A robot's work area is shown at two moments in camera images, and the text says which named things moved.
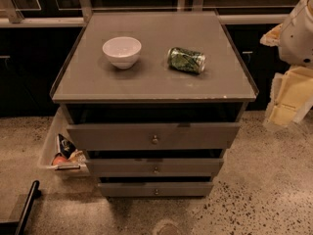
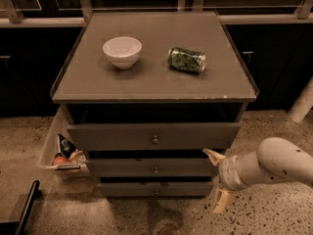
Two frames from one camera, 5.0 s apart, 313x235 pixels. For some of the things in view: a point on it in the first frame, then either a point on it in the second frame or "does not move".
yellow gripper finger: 272,37 to 217,159
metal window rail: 11,17 does not move
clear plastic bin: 62,155 does not move
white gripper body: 297,36 to 227,172
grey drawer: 155,166 does not move
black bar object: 18,227 does not move
